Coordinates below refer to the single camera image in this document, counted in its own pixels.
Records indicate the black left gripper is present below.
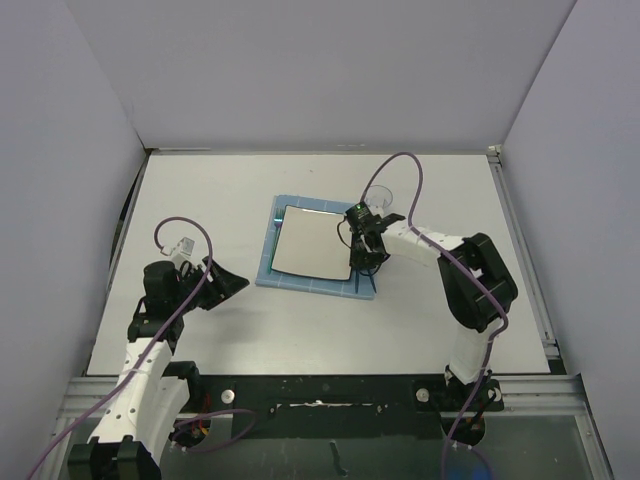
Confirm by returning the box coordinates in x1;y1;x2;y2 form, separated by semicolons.
172;257;248;314

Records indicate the blue plastic spoon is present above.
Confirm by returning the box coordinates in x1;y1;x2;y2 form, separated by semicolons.
365;270;377;293

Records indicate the blue grid placemat cloth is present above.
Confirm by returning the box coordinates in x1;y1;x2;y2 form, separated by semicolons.
255;194;376;300

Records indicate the clear drinking glass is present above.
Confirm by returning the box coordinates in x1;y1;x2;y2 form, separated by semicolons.
365;184;394;210

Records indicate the square white plate dark rim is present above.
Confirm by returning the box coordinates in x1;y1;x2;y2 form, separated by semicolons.
271;205;352;281

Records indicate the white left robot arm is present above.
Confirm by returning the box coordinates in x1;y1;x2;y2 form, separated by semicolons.
67;255;249;479

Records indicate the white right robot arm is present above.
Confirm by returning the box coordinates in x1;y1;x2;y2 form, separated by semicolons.
344;202;518;409

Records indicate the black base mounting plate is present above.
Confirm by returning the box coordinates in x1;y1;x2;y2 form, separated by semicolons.
180;374;504;445

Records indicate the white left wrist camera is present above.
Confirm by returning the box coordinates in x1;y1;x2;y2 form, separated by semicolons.
160;237;195;263

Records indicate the aluminium table frame rail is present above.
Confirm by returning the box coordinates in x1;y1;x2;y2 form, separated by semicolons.
486;145;613;479

